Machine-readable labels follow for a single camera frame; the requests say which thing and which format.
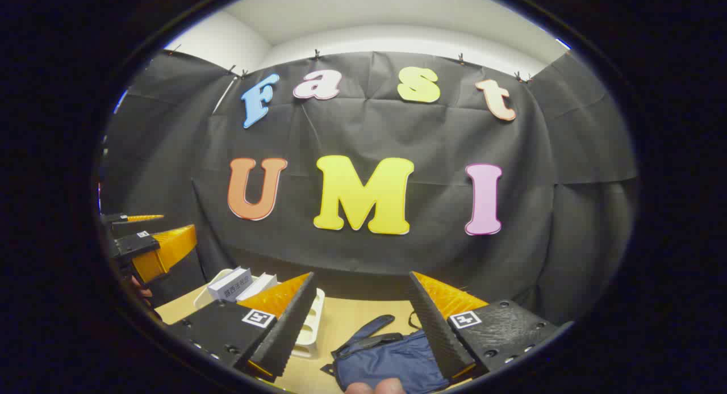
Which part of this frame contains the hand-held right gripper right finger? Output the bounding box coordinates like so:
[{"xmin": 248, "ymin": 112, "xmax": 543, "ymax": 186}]
[{"xmin": 410, "ymin": 271, "xmax": 574, "ymax": 383}]

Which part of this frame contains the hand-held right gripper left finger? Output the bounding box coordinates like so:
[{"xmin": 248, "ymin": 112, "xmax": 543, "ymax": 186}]
[{"xmin": 166, "ymin": 272, "xmax": 317, "ymax": 383}]

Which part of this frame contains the white bookshelf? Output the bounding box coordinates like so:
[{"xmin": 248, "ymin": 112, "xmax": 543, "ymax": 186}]
[{"xmin": 193, "ymin": 267, "xmax": 326, "ymax": 359}]

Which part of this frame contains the blue schoolbag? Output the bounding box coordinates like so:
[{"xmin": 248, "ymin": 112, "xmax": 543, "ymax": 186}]
[{"xmin": 321, "ymin": 314, "xmax": 455, "ymax": 394}]

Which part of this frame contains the grey printed book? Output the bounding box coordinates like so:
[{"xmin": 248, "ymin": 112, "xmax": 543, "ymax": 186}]
[{"xmin": 207, "ymin": 267, "xmax": 253, "ymax": 303}]

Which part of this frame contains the black backdrop cloth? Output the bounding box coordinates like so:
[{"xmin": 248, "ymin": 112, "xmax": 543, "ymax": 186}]
[{"xmin": 101, "ymin": 49, "xmax": 638, "ymax": 326}]

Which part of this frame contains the row of black cloth clips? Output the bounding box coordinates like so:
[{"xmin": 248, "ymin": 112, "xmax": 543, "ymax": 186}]
[{"xmin": 168, "ymin": 42, "xmax": 534, "ymax": 83}]

